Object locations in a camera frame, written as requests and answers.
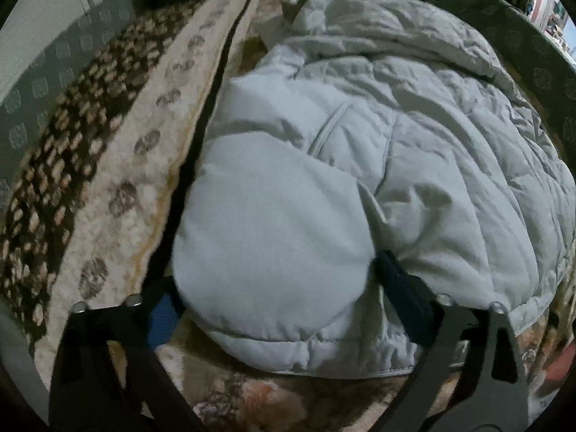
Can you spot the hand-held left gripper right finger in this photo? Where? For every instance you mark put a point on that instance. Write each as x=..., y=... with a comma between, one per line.
x=401, y=289

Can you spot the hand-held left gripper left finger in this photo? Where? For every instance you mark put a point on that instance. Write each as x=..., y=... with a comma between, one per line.
x=163, y=319

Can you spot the light blue puffer jacket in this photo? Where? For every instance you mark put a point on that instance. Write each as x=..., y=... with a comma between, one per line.
x=315, y=189

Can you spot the floral bed blanket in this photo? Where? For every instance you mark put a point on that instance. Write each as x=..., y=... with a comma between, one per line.
x=112, y=166

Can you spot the white wardrobe with patterned band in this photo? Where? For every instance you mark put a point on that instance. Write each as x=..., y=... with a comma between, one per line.
x=45, y=22

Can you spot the grey patterned padded bed frame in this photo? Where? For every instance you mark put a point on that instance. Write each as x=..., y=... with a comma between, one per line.
x=45, y=85

